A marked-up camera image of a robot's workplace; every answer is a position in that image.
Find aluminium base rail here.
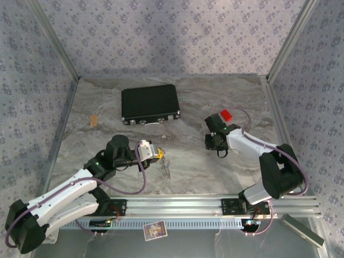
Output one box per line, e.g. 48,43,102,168
28,195,323,220

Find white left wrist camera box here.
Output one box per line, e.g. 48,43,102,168
138,139,159,162

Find aluminium right frame post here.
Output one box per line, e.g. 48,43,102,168
265,0,320,84

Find white plastic bracket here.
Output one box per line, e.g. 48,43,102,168
40,221,59,245

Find black case with metal latches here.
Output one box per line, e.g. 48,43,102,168
120,84,182,127

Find grey slotted cable duct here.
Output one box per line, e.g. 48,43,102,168
59,218,242,230

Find aluminium left side rail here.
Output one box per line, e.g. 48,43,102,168
40,77,81,198

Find grey metal bar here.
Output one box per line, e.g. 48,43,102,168
279,213,325,248

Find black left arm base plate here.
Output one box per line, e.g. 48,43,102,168
95,198,128,217

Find picture card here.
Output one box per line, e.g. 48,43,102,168
142,220,169,242

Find aluminium right side rail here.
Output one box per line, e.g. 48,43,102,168
259,75,307,197

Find aluminium frame post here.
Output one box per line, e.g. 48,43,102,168
265,0,320,84
26,0,82,81

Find aluminium left frame post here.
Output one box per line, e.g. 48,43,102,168
26,0,82,81

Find left circuit board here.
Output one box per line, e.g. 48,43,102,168
89,219,112,228

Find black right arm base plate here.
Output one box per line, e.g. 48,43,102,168
220,198,271,216

